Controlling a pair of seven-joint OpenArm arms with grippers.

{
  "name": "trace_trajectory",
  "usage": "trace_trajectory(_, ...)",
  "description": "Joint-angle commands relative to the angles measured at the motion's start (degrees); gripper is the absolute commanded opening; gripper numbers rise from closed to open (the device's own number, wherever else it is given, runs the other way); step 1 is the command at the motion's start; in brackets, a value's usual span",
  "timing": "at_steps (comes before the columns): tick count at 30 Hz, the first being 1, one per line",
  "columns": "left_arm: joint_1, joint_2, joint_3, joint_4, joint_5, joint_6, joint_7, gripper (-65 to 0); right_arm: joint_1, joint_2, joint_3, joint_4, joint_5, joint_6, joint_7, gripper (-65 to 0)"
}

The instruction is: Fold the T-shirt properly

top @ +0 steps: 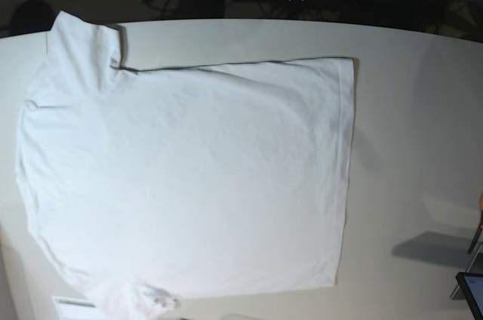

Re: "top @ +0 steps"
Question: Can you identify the white T-shirt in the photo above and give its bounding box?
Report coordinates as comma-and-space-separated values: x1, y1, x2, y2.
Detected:
15, 12, 354, 319

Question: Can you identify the white paper sheet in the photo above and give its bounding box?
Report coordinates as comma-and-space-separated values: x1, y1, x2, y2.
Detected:
53, 297, 103, 319

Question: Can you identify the black tablet screen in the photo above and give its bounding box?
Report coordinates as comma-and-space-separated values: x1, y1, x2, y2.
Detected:
456, 272, 483, 320

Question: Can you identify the orange handled screwdriver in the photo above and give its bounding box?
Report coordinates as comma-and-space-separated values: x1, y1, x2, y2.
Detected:
467, 195, 483, 254

